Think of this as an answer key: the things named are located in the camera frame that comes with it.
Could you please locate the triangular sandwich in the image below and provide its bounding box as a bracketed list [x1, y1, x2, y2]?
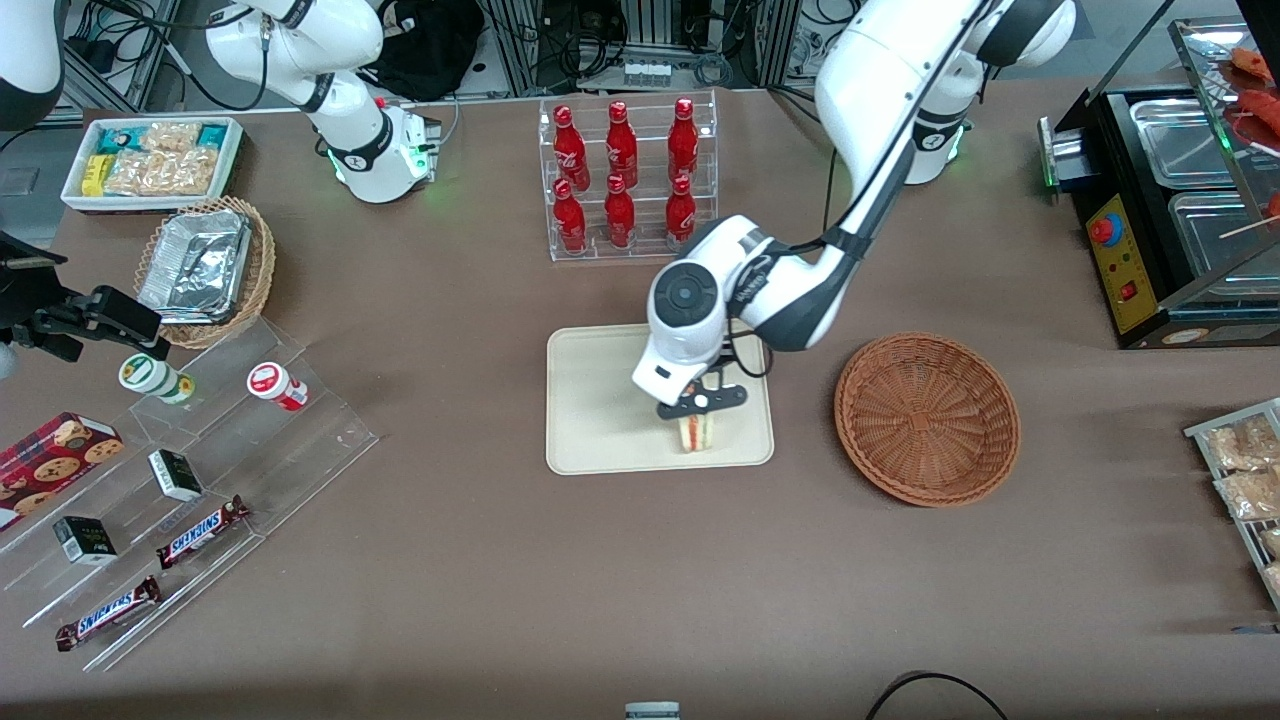
[677, 413, 723, 454]

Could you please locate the beige plastic tray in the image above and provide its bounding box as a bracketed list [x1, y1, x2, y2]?
[545, 322, 776, 476]

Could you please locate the large brown wicker basket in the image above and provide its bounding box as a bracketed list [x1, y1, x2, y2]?
[834, 332, 1022, 508]

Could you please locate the small tan wicker basket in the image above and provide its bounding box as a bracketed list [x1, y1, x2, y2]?
[133, 196, 277, 350]

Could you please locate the tray of packaged crackers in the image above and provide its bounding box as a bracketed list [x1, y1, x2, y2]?
[1184, 398, 1280, 611]

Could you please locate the green capped white bottle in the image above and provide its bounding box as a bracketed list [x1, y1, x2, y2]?
[118, 353, 196, 406]

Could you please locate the red tartan cookie box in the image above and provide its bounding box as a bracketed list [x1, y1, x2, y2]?
[0, 412, 125, 533]

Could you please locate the white snack bin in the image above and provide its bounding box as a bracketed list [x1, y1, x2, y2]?
[60, 116, 246, 214]

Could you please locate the clear acrylic bottle rack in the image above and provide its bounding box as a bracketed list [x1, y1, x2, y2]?
[538, 88, 719, 263]

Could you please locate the aluminium foil container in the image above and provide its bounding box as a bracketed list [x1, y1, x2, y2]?
[138, 209, 253, 324]

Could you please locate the red cola bottle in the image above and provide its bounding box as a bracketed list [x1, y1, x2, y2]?
[553, 178, 588, 254]
[604, 173, 636, 249]
[553, 105, 591, 193]
[665, 175, 697, 251]
[605, 100, 639, 189]
[668, 97, 700, 186]

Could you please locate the small black box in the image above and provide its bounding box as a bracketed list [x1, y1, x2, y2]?
[148, 449, 205, 502]
[52, 516, 118, 566]

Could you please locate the clear rice cracker bag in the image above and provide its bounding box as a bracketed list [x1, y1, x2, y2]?
[103, 148, 221, 198]
[140, 122, 201, 153]

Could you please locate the red capped white bottle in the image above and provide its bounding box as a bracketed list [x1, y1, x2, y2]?
[247, 362, 310, 412]

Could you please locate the Snickers bar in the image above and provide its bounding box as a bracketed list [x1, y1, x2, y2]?
[55, 575, 163, 653]
[155, 495, 251, 571]

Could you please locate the clear acrylic stepped stand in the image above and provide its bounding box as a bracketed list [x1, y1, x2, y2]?
[0, 318, 379, 673]

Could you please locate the black food warmer cabinet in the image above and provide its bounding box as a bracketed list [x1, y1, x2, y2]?
[1038, 15, 1280, 351]

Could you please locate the black bag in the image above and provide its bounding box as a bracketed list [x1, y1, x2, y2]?
[365, 0, 486, 101]

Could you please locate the steel warmer pan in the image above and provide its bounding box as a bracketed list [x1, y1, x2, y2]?
[1168, 190, 1280, 283]
[1130, 97, 1238, 190]

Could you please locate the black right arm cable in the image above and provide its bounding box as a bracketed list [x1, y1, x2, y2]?
[150, 0, 273, 113]

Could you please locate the black looped floor cable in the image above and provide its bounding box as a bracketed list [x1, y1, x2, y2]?
[865, 672, 1011, 720]

